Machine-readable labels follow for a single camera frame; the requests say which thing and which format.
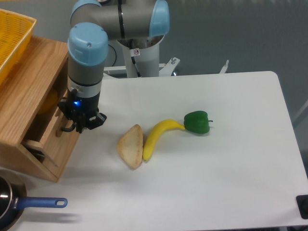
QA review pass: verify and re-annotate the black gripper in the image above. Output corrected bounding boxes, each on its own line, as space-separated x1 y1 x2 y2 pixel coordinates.
57 90 107 133

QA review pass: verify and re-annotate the wooden top drawer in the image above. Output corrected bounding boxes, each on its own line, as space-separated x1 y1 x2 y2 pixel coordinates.
22 58 72 167

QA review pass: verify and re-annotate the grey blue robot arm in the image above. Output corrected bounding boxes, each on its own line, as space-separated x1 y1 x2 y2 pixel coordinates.
58 0 170 133

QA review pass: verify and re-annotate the wooden drawer cabinet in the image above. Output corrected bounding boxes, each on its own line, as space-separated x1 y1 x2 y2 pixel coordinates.
0 36 80 182

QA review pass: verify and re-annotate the yellow bell pepper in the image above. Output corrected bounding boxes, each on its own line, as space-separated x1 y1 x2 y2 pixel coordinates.
38 88 58 115

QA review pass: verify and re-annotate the bread slice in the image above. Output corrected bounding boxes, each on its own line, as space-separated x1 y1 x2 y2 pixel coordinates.
116 124 143 169

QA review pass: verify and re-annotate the yellow banana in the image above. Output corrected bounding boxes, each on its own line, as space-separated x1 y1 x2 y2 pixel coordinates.
142 119 185 162

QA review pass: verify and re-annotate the yellow plastic basket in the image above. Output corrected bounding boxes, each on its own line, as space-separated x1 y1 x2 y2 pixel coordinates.
0 9 37 83

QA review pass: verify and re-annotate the green bell pepper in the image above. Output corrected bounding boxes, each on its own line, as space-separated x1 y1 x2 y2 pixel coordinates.
184 111 212 134

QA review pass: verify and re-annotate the black corner clamp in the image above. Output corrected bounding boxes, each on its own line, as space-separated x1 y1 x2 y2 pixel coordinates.
296 194 308 219

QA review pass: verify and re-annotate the black cable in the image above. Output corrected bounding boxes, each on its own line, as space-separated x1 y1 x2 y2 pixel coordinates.
107 44 117 67

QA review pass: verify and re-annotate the blue handled frying pan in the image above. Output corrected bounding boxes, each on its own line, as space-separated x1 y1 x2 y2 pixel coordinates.
0 176 68 231

